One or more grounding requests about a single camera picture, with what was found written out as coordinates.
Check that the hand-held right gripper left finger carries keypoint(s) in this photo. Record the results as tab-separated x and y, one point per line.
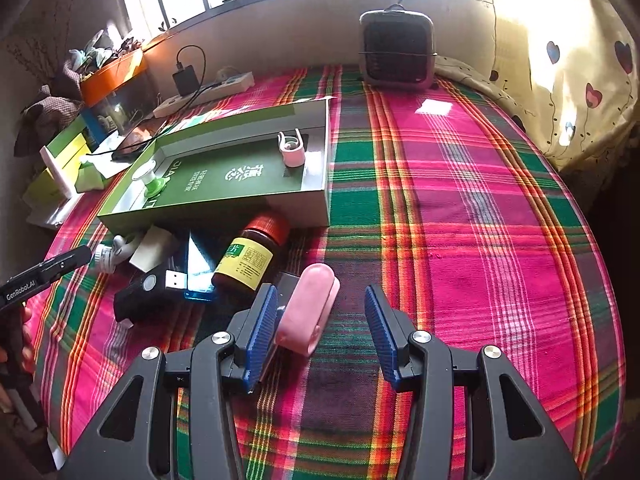
267	320

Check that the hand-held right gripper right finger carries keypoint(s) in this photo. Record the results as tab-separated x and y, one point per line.
376	315

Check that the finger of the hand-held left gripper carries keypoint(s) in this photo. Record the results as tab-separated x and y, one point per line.
67	260

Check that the white bottle cap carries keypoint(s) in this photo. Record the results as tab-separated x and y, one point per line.
103	258

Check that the pink oblong case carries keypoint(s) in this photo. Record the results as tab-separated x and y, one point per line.
307	310

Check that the white panda toy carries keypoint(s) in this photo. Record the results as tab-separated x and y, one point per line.
122	246

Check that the brown medicine bottle red cap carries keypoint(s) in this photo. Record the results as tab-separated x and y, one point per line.
250	255

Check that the cream small box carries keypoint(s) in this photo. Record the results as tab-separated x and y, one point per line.
152	250

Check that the blue transparent case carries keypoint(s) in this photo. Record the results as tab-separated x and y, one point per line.
200	265

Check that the green white spool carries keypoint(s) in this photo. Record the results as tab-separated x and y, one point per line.
148	176

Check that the green cardboard box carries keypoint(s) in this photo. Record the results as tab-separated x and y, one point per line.
225	180

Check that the pink white clip stand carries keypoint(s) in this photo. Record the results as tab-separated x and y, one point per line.
291	149

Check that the person's left hand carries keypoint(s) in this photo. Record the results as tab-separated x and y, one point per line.
27	332

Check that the white tube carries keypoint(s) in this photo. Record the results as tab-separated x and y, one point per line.
56	172

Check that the green tissue pack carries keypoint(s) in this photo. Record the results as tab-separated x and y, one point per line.
95	175

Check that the white paper sheet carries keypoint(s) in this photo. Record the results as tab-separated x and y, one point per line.
103	149

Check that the yellow green box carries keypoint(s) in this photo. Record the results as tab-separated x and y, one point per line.
67	142

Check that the black smartphone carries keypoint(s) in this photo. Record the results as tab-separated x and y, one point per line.
132	138

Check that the plaid blanket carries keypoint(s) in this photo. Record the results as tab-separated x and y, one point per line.
475	210

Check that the brown checked cloth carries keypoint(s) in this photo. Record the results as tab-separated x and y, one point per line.
45	110

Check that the orange clear storage box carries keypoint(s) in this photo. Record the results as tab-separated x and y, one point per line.
122	105

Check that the grey green clutter pile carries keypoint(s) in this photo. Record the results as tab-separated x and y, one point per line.
95	52

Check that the white power strip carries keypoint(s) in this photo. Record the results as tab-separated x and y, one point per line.
200	93

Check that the black charger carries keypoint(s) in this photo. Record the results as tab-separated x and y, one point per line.
184	80

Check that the grey plug adapter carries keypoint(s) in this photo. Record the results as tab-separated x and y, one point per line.
226	74

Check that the grey small heater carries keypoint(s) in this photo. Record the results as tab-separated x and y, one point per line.
397	50

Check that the cream curtain with hearts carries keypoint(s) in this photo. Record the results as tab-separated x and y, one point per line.
575	60

